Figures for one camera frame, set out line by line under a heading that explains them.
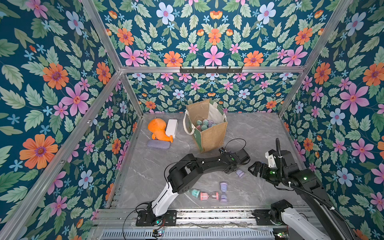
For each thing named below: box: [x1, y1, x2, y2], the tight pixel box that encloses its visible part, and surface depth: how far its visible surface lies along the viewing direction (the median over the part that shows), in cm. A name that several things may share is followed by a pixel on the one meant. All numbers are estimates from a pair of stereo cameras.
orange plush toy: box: [147, 118, 173, 143], surface depth 104 cm
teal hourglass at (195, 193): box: [191, 189, 200, 199], surface depth 81 cm
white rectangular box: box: [165, 118, 178, 139], surface depth 109 cm
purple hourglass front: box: [220, 181, 228, 203], surface depth 82 cm
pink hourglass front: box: [200, 192, 220, 201], surface depth 80 cm
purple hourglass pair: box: [236, 169, 245, 178], surface depth 87 cm
